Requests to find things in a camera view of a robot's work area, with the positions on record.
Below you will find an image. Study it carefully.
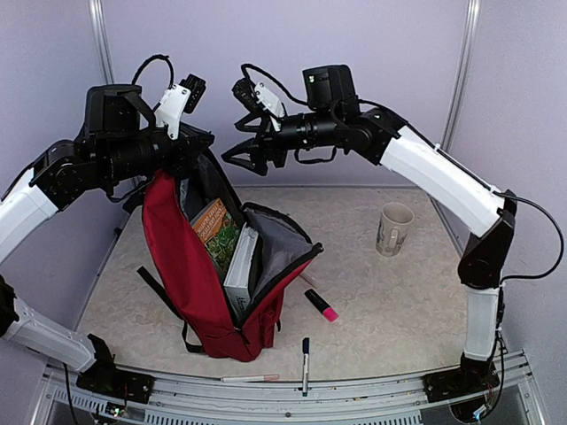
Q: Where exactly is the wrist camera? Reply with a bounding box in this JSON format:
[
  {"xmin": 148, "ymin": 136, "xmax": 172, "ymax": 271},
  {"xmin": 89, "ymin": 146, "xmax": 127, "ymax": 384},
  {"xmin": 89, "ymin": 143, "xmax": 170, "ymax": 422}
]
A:
[
  {"xmin": 232, "ymin": 78, "xmax": 287, "ymax": 130},
  {"xmin": 154, "ymin": 74, "xmax": 206, "ymax": 140}
]

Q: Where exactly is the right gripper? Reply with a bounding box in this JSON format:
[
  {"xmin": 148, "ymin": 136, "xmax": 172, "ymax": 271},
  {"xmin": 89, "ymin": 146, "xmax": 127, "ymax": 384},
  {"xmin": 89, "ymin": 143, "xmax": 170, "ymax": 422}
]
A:
[{"xmin": 219, "ymin": 108, "xmax": 340, "ymax": 178}]

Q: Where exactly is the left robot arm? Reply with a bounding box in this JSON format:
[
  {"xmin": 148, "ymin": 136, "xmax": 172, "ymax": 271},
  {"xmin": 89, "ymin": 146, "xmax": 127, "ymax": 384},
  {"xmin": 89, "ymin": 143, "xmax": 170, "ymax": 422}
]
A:
[{"xmin": 1, "ymin": 75, "xmax": 214, "ymax": 404}]

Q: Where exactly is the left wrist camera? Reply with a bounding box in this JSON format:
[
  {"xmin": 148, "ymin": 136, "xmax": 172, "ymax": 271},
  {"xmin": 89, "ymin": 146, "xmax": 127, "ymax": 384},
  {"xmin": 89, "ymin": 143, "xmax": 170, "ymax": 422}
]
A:
[{"xmin": 154, "ymin": 74, "xmax": 206, "ymax": 140}]

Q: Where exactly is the pink highlighter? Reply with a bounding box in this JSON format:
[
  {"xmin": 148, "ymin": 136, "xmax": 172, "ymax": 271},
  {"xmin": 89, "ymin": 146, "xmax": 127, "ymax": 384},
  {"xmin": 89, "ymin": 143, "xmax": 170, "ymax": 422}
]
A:
[{"xmin": 304, "ymin": 289, "xmax": 339, "ymax": 322}]

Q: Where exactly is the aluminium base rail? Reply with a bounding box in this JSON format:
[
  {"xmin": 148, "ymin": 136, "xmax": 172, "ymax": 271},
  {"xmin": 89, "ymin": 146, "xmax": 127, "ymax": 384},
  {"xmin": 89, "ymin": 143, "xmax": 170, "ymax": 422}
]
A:
[{"xmin": 30, "ymin": 349, "xmax": 546, "ymax": 425}]

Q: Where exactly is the white pen on rail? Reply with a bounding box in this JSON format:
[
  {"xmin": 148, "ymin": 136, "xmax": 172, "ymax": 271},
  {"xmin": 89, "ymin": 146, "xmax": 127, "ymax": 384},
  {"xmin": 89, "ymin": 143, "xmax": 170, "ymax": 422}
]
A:
[{"xmin": 221, "ymin": 374, "xmax": 280, "ymax": 383}]

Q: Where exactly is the right frame post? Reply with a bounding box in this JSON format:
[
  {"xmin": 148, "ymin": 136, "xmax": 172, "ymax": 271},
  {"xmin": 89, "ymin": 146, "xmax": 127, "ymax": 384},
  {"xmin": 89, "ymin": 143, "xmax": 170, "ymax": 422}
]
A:
[{"xmin": 441, "ymin": 0, "xmax": 482, "ymax": 151}]

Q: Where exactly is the white book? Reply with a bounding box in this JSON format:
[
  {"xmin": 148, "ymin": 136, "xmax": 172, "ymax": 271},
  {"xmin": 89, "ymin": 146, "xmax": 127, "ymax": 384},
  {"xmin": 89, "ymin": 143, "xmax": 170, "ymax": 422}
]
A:
[{"xmin": 223, "ymin": 225, "xmax": 261, "ymax": 319}]

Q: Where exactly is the frame post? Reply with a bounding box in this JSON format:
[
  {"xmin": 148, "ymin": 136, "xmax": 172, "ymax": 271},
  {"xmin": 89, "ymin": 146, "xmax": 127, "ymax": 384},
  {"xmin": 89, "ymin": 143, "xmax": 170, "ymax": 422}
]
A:
[
  {"xmin": 88, "ymin": 0, "xmax": 114, "ymax": 84},
  {"xmin": 441, "ymin": 0, "xmax": 482, "ymax": 151}
]

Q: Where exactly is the blue capped marker pen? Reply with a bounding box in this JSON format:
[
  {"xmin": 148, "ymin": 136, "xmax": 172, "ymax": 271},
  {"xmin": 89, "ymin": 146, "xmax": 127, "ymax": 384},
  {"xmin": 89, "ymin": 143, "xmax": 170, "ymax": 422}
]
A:
[{"xmin": 301, "ymin": 337, "xmax": 310, "ymax": 397}]

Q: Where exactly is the cream ceramic mug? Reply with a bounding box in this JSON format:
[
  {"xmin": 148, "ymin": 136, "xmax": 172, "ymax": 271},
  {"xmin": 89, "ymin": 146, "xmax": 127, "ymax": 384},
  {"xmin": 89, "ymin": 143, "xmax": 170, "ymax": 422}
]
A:
[{"xmin": 376, "ymin": 202, "xmax": 415, "ymax": 257}]

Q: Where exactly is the orange comic book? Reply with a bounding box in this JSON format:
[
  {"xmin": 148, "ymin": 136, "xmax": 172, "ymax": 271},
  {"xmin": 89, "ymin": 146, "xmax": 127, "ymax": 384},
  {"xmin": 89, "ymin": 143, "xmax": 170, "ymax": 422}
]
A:
[{"xmin": 190, "ymin": 198, "xmax": 241, "ymax": 281}]

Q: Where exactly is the left frame post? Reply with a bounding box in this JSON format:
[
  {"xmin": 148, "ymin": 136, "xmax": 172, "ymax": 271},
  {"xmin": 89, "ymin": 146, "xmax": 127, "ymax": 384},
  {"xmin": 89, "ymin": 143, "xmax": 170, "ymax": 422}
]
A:
[{"xmin": 88, "ymin": 0, "xmax": 114, "ymax": 84}]

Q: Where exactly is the red student backpack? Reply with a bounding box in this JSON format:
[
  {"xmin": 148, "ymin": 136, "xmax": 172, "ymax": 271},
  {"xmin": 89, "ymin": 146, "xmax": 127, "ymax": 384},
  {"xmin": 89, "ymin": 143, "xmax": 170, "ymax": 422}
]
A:
[{"xmin": 138, "ymin": 151, "xmax": 323, "ymax": 362}]

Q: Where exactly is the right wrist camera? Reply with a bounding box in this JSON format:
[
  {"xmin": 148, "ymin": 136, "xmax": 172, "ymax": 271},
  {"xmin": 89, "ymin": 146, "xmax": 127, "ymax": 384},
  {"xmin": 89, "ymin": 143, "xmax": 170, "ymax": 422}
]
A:
[{"xmin": 232, "ymin": 78, "xmax": 287, "ymax": 130}]

